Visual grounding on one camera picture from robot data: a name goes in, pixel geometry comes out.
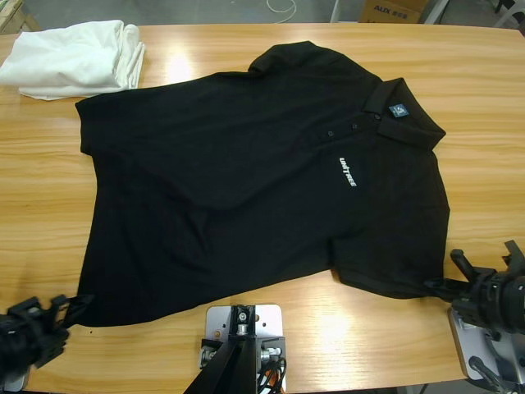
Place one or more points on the grey metal leg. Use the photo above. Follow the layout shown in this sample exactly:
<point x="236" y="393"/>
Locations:
<point x="435" y="10"/>

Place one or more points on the wooden pallet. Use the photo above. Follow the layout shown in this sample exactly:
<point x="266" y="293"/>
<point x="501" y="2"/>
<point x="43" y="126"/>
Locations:
<point x="14" y="16"/>

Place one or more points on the dark camera post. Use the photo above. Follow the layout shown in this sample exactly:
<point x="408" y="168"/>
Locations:
<point x="221" y="377"/>

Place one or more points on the AUX cardboard box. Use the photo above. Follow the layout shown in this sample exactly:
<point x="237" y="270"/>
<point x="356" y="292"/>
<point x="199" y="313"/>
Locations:
<point x="389" y="10"/>

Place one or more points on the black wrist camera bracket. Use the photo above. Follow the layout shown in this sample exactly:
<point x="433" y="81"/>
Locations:
<point x="516" y="254"/>

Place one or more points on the white folded cloth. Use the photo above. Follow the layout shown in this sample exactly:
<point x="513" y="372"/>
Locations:
<point x="69" y="61"/>

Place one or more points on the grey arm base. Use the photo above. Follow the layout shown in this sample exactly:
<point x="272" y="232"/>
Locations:
<point x="467" y="349"/>
<point x="14" y="381"/>

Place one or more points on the white mount block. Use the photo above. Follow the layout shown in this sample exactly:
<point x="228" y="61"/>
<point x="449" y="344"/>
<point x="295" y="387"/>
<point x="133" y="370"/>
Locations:
<point x="270" y="324"/>

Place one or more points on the silver connector plug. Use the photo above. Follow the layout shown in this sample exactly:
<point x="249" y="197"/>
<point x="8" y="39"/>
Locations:
<point x="207" y="356"/>
<point x="270" y="354"/>

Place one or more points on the black Unitree polo shirt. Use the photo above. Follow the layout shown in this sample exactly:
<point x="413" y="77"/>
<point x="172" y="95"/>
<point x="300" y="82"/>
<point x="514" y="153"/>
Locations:
<point x="246" y="184"/>

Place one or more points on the white upright post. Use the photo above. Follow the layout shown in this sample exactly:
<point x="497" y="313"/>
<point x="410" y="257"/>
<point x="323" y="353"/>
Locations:
<point x="335" y="10"/>

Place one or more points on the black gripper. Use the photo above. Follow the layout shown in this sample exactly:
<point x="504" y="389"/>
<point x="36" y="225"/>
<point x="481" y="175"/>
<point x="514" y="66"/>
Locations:
<point x="28" y="336"/>
<point x="500" y="301"/>

